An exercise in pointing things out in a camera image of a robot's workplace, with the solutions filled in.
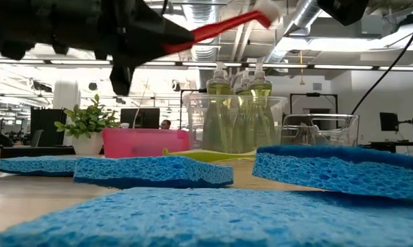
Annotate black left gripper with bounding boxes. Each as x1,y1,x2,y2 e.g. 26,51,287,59
34,0,196,97

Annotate red dish brush white bristles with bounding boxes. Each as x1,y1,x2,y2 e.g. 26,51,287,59
161,0,281,56

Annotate blue cellulose sponge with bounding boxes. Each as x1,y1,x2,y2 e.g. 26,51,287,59
73,156,234,189
252,144,413,203
0,187,413,247
0,156,78,178

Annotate black monitor on arm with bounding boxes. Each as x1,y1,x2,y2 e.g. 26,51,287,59
379,112,413,150

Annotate black computer monitor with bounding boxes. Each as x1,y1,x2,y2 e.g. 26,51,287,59
120,108,161,130

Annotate large clear plastic bin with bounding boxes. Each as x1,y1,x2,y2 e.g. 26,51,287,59
184,94,289,154

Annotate red plastic bin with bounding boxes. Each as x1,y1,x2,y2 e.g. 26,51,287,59
102,128,191,159

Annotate green plant in white pot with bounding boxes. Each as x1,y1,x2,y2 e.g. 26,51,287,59
54,94,121,156

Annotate small clear plastic bin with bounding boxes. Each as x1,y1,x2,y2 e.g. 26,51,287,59
281,114,360,148

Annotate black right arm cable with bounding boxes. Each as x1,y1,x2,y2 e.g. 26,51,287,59
350,10,413,116

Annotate black metal frame stand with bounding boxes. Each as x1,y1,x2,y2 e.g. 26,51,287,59
290,93,338,116

